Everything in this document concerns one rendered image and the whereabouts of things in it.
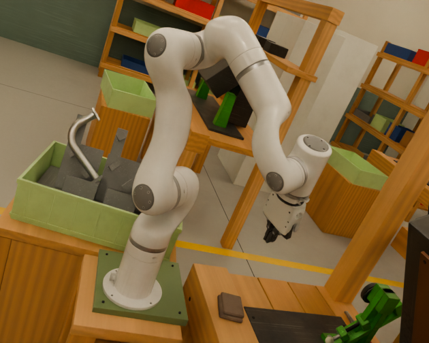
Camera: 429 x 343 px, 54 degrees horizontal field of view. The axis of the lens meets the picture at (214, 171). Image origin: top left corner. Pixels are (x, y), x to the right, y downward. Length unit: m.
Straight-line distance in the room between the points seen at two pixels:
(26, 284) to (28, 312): 0.14
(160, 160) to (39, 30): 6.70
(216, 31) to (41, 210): 0.96
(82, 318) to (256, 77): 0.81
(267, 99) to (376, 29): 8.17
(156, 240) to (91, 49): 6.62
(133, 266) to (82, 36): 6.59
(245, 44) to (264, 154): 0.27
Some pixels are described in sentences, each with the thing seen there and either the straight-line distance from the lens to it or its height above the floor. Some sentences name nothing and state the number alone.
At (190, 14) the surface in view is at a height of 1.40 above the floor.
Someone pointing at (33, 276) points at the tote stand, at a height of 0.61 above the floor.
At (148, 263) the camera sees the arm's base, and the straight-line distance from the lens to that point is 1.28.
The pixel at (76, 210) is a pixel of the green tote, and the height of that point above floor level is 0.90.
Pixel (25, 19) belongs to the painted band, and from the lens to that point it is 7.74.
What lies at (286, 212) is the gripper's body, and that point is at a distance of 1.07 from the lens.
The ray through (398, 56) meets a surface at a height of 2.04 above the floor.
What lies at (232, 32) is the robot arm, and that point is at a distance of 1.05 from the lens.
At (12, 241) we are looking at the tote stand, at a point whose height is 0.75.
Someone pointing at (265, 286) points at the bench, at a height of 0.88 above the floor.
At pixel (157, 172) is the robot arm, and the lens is 1.12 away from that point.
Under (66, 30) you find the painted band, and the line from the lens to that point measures 7.68.
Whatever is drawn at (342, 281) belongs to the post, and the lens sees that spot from 1.81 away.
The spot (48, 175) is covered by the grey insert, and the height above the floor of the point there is 0.85.
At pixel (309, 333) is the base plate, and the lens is 1.55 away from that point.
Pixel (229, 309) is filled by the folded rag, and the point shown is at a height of 0.93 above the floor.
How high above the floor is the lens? 1.76
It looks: 21 degrees down
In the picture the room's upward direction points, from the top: 23 degrees clockwise
